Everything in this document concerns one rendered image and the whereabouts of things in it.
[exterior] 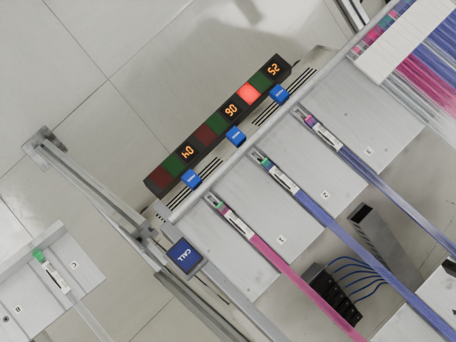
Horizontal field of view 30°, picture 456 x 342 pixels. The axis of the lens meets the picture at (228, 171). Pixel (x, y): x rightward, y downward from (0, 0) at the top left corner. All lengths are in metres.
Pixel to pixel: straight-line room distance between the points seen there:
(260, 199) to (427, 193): 0.54
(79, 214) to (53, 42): 0.44
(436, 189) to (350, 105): 0.46
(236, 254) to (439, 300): 0.35
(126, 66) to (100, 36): 0.10
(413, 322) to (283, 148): 0.37
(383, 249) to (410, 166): 0.19
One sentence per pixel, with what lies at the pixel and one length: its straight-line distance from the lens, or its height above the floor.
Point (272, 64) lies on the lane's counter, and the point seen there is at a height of 0.65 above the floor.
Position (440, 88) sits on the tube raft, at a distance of 1.55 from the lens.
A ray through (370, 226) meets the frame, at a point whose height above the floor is 0.66.
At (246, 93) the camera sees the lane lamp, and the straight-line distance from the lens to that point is 1.54.
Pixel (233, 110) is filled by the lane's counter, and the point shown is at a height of 0.66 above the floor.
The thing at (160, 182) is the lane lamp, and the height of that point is 0.66.
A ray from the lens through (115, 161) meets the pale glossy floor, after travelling 2.19.
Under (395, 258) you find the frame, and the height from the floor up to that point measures 0.66.
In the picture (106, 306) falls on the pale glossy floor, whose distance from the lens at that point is 2.32.
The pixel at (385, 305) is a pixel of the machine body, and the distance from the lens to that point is 1.95.
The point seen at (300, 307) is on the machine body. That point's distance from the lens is 1.81.
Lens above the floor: 1.97
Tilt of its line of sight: 58 degrees down
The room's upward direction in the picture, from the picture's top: 120 degrees clockwise
